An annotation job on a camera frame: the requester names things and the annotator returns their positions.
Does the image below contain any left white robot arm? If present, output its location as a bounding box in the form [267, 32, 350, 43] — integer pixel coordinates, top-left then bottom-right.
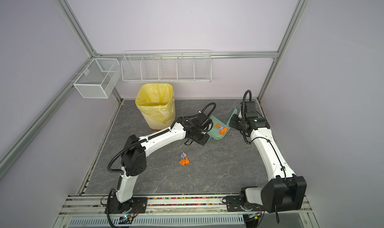
[105, 102, 217, 214]

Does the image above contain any small white mesh basket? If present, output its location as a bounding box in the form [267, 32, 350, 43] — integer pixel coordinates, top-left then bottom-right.
[74, 58, 122, 99]

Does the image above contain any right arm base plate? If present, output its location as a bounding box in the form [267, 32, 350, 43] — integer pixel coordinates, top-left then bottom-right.
[222, 195, 266, 212]

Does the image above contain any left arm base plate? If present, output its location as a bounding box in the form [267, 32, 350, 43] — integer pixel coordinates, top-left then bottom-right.
[106, 196, 148, 214]

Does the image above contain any aluminium front rail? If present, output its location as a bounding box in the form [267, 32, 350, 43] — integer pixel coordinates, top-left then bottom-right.
[59, 194, 313, 222]

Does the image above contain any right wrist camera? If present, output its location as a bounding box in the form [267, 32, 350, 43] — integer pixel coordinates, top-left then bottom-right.
[241, 101, 259, 120]

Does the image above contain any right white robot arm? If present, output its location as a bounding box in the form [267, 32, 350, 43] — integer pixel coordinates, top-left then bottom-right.
[230, 90, 307, 213]

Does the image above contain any long white wire basket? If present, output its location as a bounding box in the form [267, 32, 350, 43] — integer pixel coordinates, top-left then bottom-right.
[121, 50, 212, 83]

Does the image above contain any beige bin with yellow bag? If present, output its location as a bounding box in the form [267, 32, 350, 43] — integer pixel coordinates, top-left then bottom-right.
[135, 83, 176, 130]

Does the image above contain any aluminium corner frame post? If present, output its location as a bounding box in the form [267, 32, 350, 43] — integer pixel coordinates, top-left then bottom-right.
[257, 0, 316, 101]

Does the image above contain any orange paper scrap right front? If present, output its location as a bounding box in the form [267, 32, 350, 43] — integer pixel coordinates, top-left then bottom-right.
[215, 124, 228, 136]

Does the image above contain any orange paper scrap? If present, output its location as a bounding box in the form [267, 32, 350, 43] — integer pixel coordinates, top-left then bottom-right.
[179, 156, 191, 166]
[215, 124, 228, 136]

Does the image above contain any green hand brush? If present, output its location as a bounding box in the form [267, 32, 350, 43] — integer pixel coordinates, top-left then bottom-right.
[226, 108, 239, 127]

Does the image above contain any orange paper scrap centre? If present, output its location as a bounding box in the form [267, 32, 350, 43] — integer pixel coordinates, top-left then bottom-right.
[179, 156, 191, 166]

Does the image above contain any white vented cable duct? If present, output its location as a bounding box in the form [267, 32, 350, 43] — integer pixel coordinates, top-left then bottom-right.
[68, 215, 245, 228]

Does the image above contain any green plastic dustpan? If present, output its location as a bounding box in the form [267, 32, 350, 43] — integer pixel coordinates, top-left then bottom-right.
[207, 115, 230, 140]

